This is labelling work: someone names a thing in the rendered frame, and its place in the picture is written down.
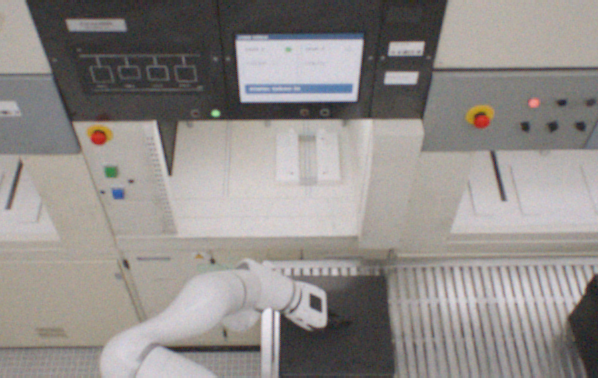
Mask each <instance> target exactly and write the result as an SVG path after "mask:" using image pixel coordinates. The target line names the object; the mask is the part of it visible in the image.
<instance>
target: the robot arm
mask: <svg viewBox="0 0 598 378"><path fill-rule="evenodd" d="M268 308H271V309H273V310H275V311H277V312H279V314H283V312H285V314H286V316H287V317H288V318H289V319H291V320H292V321H293V322H295V323H296V324H298V325H300V326H303V327H305V328H307V329H309V330H314V331H316V333H317V334H318V335H322V334H324V330H325V326H326V325H328V326H330V327H332V328H335V327H338V326H339V325H342V321H340V320H338V319H335V318H333V317H331V318H328V317H327V316H342V315H341V314H339V312H336V311H335V310H333V309H331V307H330V306H329V305H328V304H327V303H326V294H325V292H324V291H323V290H322V289H319V288H317V287H315V286H312V285H309V284H306V283H301V282H296V281H293V280H291V279H289V278H287V277H285V275H282V274H280V273H278V272H276V271H274V270H272V269H270V268H268V267H265V266H263V265H261V264H259V263H257V262H255V261H253V260H250V259H244V260H242V261H241V262H239V263H238V264H237V265H236V267H235V268H234V270H223V271H215V272H205V273H201V274H198V275H196V277H193V278H192V279H191V280H190V281H188V282H187V284H186V285H185V286H184V287H183V289H182V290H181V291H180V293H179V294H178V297H177V298H175V299H174V301H173V302H172V303H171V304H170V305H169V306H168V307H167V308H166V309H165V310H164V311H162V312H161V313H160V315H157V316H155V317H154V318H152V319H150V320H148V321H146V322H144V323H141V324H138V325H135V326H133V327H130V328H128V329H126V330H124V331H121V333H119V334H117V335H116V336H115V337H113V338H112V339H111V340H110V341H109V342H108V343H107V345H106V346H105V348H103V349H102V353H101V355H100V359H99V369H100V374H101V376H102V378H218V377H217V376H216V375H215V374H214V373H213V372H210V371H209V369H207V368H205V367H204V366H202V365H200V364H198V363H196V362H193V361H191V360H189V359H186V358H184V357H182V356H180V355H178V354H175V353H173V352H171V350H169V349H167V348H164V347H162V345H164V344H165V343H168V342H171V341H175V340H181V339H185V338H189V337H193V336H198V335H200V334H203V333H205V331H207V330H209V329H211V328H213V327H215V326H216V325H217V324H218V323H219V322H221V323H222V324H223V325H224V326H225V327H227V328H228V329H231V330H233V331H236V333H242V331H246V330H249V329H251V328H252V327H253V326H254V325H255V324H256V322H257V321H258V320H259V318H260V317H261V315H262V314H263V312H264V310H265V309H268Z"/></svg>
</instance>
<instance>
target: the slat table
mask: <svg viewBox="0 0 598 378"><path fill-rule="evenodd" d="M262 265H263V266H265V267H268V268H270V269H272V270H274V271H276V272H278V273H280V274H281V272H285V275H291V272H294V275H300V272H304V275H310V272H313V275H319V272H323V275H329V273H328V272H331V274H332V275H338V271H341V275H347V271H350V275H357V271H360V275H366V271H369V275H376V271H379V275H384V277H385V271H388V282H389V291H390V299H388V304H389V306H392V310H393V320H394V330H395V333H392V338H393V339H395V340H396V349H397V359H398V370H399V378H406V373H405V363H404V355H403V345H402V339H405V344H406V354H407V362H409V372H410V378H417V375H416V366H415V358H414V349H413V341H412V339H415V340H416V348H417V357H418V365H419V374H420V378H428V377H427V368H425V361H424V353H423V345H422V338H425V344H427V353H428V360H429V367H430V376H431V378H437V371H436V363H435V356H434V348H433V341H432V338H435V341H436V348H437V356H438V363H439V371H440V377H441V378H448V373H447V365H446V359H445V352H443V345H442V338H446V345H447V352H448V359H449V365H450V372H451V378H458V374H457V367H456V361H455V355H454V348H453V341H452V338H455V342H456V348H457V355H458V361H459V367H460V374H462V378H469V376H468V370H467V363H466V357H465V351H464V345H463V339H462V338H465V339H466V345H467V352H468V357H469V363H470V370H471V376H472V378H480V377H478V372H477V365H476V359H475V354H474V347H473V342H472V338H475V342H476V347H477V354H478V359H480V365H481V371H482V377H483V378H489V373H488V367H487V361H486V356H485V351H484V344H483V339H482V338H485V339H486V345H487V351H488V356H489V361H490V367H491V373H492V378H500V374H499V369H498V363H497V358H495V353H494V347H493V342H492V338H495V342H497V347H498V353H499V358H500V363H501V369H502V374H503V378H510V375H509V371H508V365H507V360H506V355H505V349H504V345H503V340H502V338H505V340H506V345H507V351H508V355H509V360H510V365H511V371H512V375H514V378H521V376H520V372H519V366H518V362H517V357H516V352H515V347H514V342H512V338H511V337H515V338H516V343H517V347H518V353H519V357H520V362H521V366H522V372H523V376H524V378H532V377H530V373H529V367H528V363H527V359H526V354H525V349H524V344H523V340H522V337H525V341H526V345H527V349H528V355H529V359H530V363H532V369H533V373H534V377H535V378H541V374H540V370H539V365H538V360H537V356H536V352H535V347H534V342H533V338H532V337H535V339H536V343H537V347H538V352H539V357H540V361H541V365H542V370H543V374H544V378H552V375H551V371H550V366H549V362H547V358H546V354H545V349H544V345H543V340H542V337H545V341H546V345H547V349H549V354H550V358H551V362H552V366H553V371H554V375H555V378H562V376H561V372H560V367H559V363H558V359H557V355H556V351H555V347H554V343H553V339H552V337H555V339H556V343H557V347H558V352H559V356H560V360H561V364H562V369H563V372H564V376H566V378H573V377H572V373H571V369H570V365H569V361H568V357H567V353H566V348H564V345H563V341H562V337H564V338H566V341H567V345H568V349H569V354H570V358H571V361H572V365H573V370H574V374H575V377H576V378H583V374H581V370H580V366H579V362H578V358H577V355H576V351H575V346H574V343H573V339H572V337H574V336H573V333H572V330H570V327H569V323H568V320H567V316H566V311H564V308H563V304H566V305H567V309H568V312H569V315H570V312H571V311H572V310H573V308H574V307H573V304H575V305H576V304H577V302H578V301H579V299H580V298H581V297H580V296H579V292H578V288H577V285H576V282H575V278H574V274H573V270H572V269H575V272H576V275H577V279H578V283H579V286H580V290H581V293H583V294H584V293H585V290H584V289H585V287H586V282H585V278H584V274H583V271H581V269H585V272H586V276H587V280H588V283H589V281H590V280H591V278H592V276H593V275H592V271H591V269H594V273H598V257H502V259H394V260H286V261H262ZM554 269H556V270H557V274H558V279H559V282H560V286H561V290H562V293H563V297H560V292H559V288H558V285H557V281H556V277H555V273H554ZM562 269H566V271H567V275H568V279H569V283H570V286H571V290H572V293H573V297H571V296H570V292H569V288H568V285H567V281H566V278H564V273H563V270H562ZM442 270H443V271H445V278H446V284H447V290H448V297H449V298H446V296H445V289H443V283H442V275H441V271H442ZM451 270H453V272H454V278H455V284H456V290H457V297H458V298H455V296H454V289H453V283H452V277H451ZM459 270H463V272H464V279H465V284H466V290H467V296H468V298H465V295H464V289H463V283H462V278H460V271H459ZM469 270H472V273H473V279H474V284H475V290H476V296H477V298H474V295H473V289H472V283H471V278H470V272H469ZM478 270H482V274H483V280H484V285H485V290H486V296H487V298H484V295H483V289H482V283H481V278H480V272H478ZM488 270H491V274H492V280H493V285H494V290H495V295H497V298H493V293H492V289H491V284H490V279H489V273H488ZM498 270H501V275H502V280H503V285H504V290H505V295H506V298H503V293H502V289H501V284H500V279H499V274H498ZM507 270H509V271H510V275H511V281H512V285H514V290H515V295H516V298H512V293H511V288H510V284H509V280H508V274H507ZM517 270H519V272H520V277H521V281H522V285H523V290H524V294H525V297H522V293H521V288H520V284H519V280H518V275H517ZM525 270H528V272H529V277H530V281H532V286H533V290H534V294H535V297H532V293H530V288H529V284H528V280H527V275H526V271H525ZM535 270H538V273H539V278H540V282H541V286H542V290H543V294H544V297H541V292H540V288H539V284H538V281H537V277H536V272H535ZM544 270H547V274H549V278H550V282H551V286H552V290H553V293H554V297H551V292H550V288H549V285H547V281H546V277H545V272H544ZM395 271H397V273H398V282H399V291H400V299H397V290H396V281H395ZM403 271H406V274H407V282H408V290H410V299H406V290H405V281H404V272H403ZM413 271H416V274H417V283H418V290H419V298H416V289H415V282H414V273H413ZM422 271H425V275H427V283H428V290H429V298H427V297H425V289H424V282H423V274H422ZM432 271H435V277H436V284H437V290H438V297H439V298H436V296H435V289H434V282H433V275H432ZM553 304H556V306H557V309H558V314H559V318H560V322H561V325H562V329H563V330H560V328H559V325H558V321H557V317H556V312H555V308H554V305H553ZM456 305H459V308H460V315H462V321H463V326H464V332H460V326H459V320H458V314H457V307H456ZM466 305H469V307H470V314H471V319H472V324H473V330H474V332H471V330H470V324H469V319H468V312H467V306H466ZM476 305H478V306H480V311H481V318H482V323H483V328H484V332H481V328H480V322H478V317H477V311H476ZM486 305H488V306H489V311H490V317H491V322H492V327H493V332H490V326H489V321H488V316H487V310H486ZM495 305H499V310H500V315H501V320H502V325H503V330H501V329H500V324H499V319H498V315H497V309H495ZM505 305H508V309H509V314H510V319H511V323H512V328H514V330H510V327H509V323H508V318H507V314H506V308H505ZM515 305H518V308H519V312H520V318H521V322H522V326H523V330H520V326H519V321H518V317H517V311H516V307H515ZM524 305H527V307H528V312H529V317H530V321H532V325H533V329H534V330H530V329H529V324H528V320H527V316H526V311H525V306H524ZM534 305H537V307H538V311H539V316H540V320H541V324H542V328H543V330H540V327H539V323H538V319H537V315H536V310H535V306H534ZM544 305H546V306H547V310H549V315H550V319H551V323H552V327H553V330H550V326H549V322H547V318H546V314H545V309H544ZM398 306H401V309H402V318H403V327H404V331H401V327H400V318H399V308H398ZM407 306H411V307H412V316H413V324H414V331H411V324H410V316H409V312H408V307H407ZM418 306H421V314H422V321H423V329H424V331H421V329H420V321H419V314H418ZM428 306H431V312H432V320H433V326H434V332H431V326H430V319H429V311H428ZM437 306H440V310H441V318H442V324H443V332H441V330H440V324H439V317H438V310H437ZM447 306H450V309H451V316H452V322H453V328H454V332H451V328H450V322H449V316H448V308H447ZM278 317H279V312H277V311H275V320H274V310H273V309H271V308H268V309H265V310H264V312H263V314H262V325H261V378H272V363H274V362H275V378H278Z"/></svg>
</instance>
